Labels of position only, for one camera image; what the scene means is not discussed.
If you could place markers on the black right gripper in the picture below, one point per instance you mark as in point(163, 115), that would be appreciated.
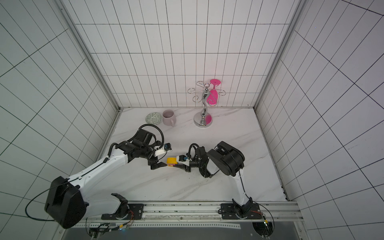
point(187, 164)

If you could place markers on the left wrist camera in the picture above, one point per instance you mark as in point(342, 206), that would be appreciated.
point(161, 151)

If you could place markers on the green patterned small bowl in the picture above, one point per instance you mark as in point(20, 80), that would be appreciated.
point(154, 118)

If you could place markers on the pink plastic goblet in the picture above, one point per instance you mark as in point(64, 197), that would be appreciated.
point(212, 99)

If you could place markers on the pale pink ribbed mug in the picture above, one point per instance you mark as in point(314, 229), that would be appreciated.
point(169, 118)

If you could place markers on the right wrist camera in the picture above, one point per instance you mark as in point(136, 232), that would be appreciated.
point(183, 159)

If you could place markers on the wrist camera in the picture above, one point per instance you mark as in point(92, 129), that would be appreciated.
point(183, 159)
point(161, 151)

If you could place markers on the chrome cup holder stand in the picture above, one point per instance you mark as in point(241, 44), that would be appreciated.
point(203, 119)

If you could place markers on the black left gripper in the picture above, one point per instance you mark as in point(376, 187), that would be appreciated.
point(156, 166)

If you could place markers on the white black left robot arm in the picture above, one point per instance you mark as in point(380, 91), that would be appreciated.
point(69, 199)

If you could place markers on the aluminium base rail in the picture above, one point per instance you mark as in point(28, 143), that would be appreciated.
point(195, 214)

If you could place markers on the yellow curved lego brick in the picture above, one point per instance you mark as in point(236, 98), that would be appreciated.
point(172, 161)

